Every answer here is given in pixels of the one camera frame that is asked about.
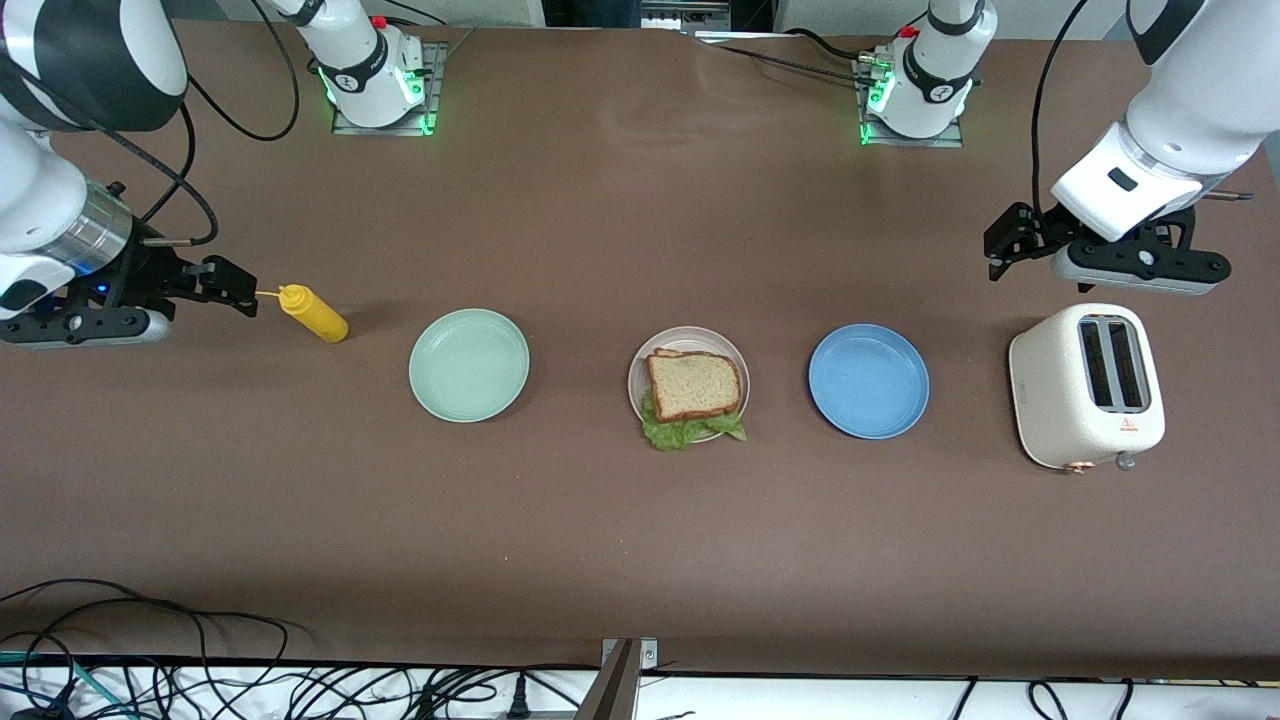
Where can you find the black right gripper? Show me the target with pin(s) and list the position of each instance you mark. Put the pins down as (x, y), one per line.
(143, 271)

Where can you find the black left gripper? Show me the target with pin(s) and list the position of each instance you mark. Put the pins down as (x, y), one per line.
(1046, 231)

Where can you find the yellow mustard squeeze bottle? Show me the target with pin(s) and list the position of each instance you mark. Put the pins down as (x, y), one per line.
(318, 315)

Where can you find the green lettuce leaf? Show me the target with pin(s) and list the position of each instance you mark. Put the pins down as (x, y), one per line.
(665, 432)

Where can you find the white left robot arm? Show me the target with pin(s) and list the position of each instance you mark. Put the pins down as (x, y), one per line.
(1190, 110)

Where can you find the blue plate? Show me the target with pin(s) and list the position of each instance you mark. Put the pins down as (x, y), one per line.
(868, 380)

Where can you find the mint green plate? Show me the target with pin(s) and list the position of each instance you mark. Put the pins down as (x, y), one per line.
(470, 365)

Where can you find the beige plate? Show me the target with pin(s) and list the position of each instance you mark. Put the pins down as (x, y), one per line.
(636, 375)

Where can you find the white toaster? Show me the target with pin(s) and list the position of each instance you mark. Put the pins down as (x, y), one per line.
(1050, 400)

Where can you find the white connector box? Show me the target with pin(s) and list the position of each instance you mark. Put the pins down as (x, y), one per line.
(685, 15)

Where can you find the black power plug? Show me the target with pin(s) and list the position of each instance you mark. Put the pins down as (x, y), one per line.
(519, 698)

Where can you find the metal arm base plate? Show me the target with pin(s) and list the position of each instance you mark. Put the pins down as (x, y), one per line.
(915, 143)
(436, 70)

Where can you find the metal table bracket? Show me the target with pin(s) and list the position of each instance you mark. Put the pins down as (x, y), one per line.
(615, 690)

